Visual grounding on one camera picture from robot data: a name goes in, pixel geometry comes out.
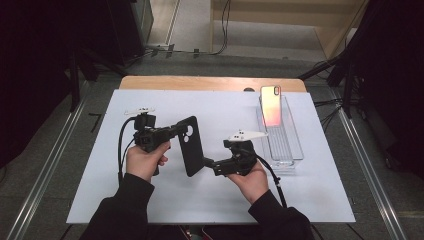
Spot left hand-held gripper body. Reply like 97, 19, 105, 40
124, 106, 176, 154

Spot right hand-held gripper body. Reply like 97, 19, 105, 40
212, 129, 269, 178

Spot black phone case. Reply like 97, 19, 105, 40
176, 115, 206, 178

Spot clear plastic tray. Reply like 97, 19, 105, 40
255, 94, 305, 169

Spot iridescent phone case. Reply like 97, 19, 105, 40
259, 85, 284, 128

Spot person's right hand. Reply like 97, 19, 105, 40
226, 160, 270, 205

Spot person's left hand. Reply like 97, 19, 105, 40
125, 141, 172, 184

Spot white board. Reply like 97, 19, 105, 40
65, 88, 356, 224

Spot wooden table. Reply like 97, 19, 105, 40
118, 75, 308, 93

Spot black metal stand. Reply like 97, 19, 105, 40
68, 49, 128, 113
298, 53, 358, 118

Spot dark cabinet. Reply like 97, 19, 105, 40
106, 0, 155, 66

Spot dark curtain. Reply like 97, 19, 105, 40
346, 0, 424, 178
0, 0, 111, 168

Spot light wooden shelf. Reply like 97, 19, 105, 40
209, 0, 368, 61

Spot left hand-held gripper cable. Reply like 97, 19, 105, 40
117, 116, 138, 186

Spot hand-held gripper cable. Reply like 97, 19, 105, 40
117, 116, 138, 186
254, 153, 288, 209

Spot right hand-held gripper cable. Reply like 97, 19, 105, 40
254, 153, 288, 209

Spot black floor cables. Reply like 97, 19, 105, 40
313, 98, 348, 131

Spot aluminium floor rail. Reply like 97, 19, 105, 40
6, 99, 88, 240
336, 106, 409, 240

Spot hanging black cable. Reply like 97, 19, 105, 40
213, 0, 233, 56

